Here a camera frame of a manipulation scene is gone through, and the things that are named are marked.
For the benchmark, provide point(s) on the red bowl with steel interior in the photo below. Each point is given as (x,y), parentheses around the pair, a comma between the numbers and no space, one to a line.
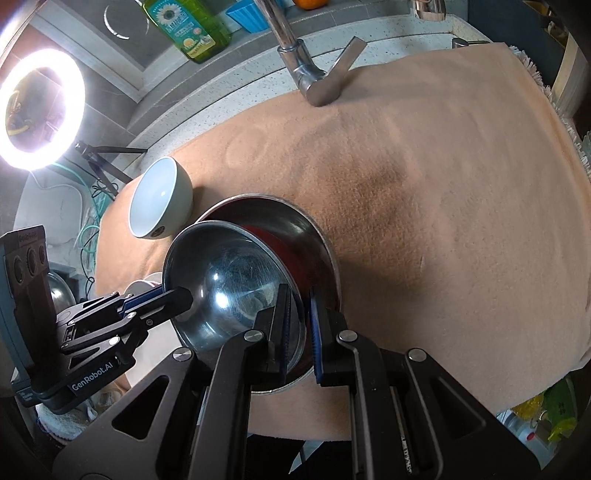
(314,249)

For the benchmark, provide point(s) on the black tripod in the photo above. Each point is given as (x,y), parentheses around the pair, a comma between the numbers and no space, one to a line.
(115,150)

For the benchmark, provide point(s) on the peach fleece cloth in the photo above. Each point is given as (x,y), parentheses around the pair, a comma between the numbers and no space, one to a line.
(415,184)

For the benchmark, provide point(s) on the chrome faucet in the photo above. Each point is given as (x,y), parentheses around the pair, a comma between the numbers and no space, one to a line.
(304,74)

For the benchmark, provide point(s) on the blue ribbed plastic cup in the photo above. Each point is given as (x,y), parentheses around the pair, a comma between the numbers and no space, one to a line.
(249,16)

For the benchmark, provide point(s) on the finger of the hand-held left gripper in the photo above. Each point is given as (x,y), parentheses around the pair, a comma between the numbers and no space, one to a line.
(178,300)
(143,295)

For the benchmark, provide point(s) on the green dish soap bottle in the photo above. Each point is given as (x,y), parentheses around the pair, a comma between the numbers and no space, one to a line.
(189,27)

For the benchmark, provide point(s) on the yellow green plastic packaging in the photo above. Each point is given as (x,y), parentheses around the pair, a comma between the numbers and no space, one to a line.
(554,406)

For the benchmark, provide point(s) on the shiny steel dome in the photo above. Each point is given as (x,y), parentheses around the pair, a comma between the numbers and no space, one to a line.
(62,295)

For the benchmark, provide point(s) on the stainless steel bowl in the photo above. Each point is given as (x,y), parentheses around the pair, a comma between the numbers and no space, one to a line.
(231,277)

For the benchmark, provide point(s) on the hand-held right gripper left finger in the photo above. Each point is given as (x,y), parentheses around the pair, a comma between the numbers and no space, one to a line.
(285,323)

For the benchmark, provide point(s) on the orange fruit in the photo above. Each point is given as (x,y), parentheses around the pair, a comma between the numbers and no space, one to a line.
(311,3)

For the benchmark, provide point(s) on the wooden shelf unit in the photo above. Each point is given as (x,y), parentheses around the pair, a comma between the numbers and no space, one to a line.
(568,69)

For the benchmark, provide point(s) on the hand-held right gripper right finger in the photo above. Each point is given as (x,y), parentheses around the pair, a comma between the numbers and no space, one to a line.
(316,332)

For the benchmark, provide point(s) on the pale blue ceramic bowl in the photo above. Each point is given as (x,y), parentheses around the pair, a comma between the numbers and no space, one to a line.
(152,198)

